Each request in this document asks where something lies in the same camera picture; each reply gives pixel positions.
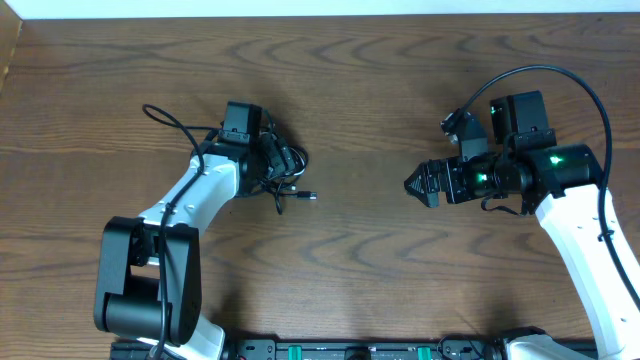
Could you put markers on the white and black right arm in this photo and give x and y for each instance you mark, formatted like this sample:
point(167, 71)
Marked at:
point(562, 187)

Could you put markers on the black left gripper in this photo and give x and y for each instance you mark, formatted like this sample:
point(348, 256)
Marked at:
point(282, 159)

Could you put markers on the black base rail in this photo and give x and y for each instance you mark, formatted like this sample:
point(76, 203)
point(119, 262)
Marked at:
point(264, 348)

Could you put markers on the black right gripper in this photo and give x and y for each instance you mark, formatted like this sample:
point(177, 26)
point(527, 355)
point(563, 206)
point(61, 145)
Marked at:
point(450, 168)

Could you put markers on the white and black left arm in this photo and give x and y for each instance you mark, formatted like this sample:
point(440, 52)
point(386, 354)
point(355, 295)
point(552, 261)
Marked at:
point(149, 278)

